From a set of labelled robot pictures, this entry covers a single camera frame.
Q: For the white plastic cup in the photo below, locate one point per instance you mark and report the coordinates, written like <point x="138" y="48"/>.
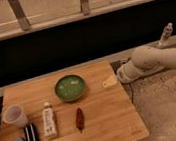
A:
<point x="15" y="115"/>

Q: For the white tube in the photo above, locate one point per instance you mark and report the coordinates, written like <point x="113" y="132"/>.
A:
<point x="50" y="130"/>

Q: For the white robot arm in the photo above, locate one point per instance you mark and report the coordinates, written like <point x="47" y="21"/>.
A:
<point x="144" y="59"/>

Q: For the small bottle on ledge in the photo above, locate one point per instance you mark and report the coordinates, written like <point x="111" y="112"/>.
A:
<point x="167" y="32"/>

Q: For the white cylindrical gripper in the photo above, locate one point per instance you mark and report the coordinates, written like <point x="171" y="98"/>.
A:
<point x="126" y="73"/>

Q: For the wooden board table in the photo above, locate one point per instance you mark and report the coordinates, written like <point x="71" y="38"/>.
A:
<point x="108" y="112"/>

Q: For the black white striped sponge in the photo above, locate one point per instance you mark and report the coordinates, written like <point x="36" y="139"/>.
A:
<point x="31" y="133"/>

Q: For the green bowl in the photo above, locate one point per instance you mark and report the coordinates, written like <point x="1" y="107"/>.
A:
<point x="70" y="88"/>

